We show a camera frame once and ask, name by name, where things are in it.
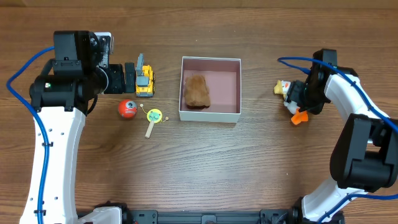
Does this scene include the left blue cable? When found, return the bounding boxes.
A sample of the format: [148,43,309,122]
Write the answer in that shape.
[6,45,56,224]

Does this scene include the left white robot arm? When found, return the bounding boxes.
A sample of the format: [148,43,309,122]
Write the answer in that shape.
[20,30,135,223]

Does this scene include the yellow toy crane truck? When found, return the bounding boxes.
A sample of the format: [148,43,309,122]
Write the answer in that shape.
[136,53,155,98]

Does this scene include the red ball toy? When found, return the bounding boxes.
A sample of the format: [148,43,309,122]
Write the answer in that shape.
[118,100,137,119]

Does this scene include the yellow cat rattle drum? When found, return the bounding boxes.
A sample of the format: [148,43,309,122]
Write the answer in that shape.
[139,104,169,139]

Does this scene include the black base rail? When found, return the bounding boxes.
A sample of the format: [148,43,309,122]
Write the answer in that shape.
[76,201,346,224]

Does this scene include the white plush duck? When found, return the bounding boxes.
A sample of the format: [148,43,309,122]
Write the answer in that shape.
[274,80,308,125]

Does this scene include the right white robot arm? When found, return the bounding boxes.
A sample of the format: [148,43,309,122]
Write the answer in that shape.
[279,59,397,223]

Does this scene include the brown plush toy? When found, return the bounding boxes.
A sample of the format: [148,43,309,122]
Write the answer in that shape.
[183,74,211,108]

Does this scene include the white box pink interior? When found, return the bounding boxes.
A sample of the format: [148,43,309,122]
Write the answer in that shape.
[178,56,242,123]

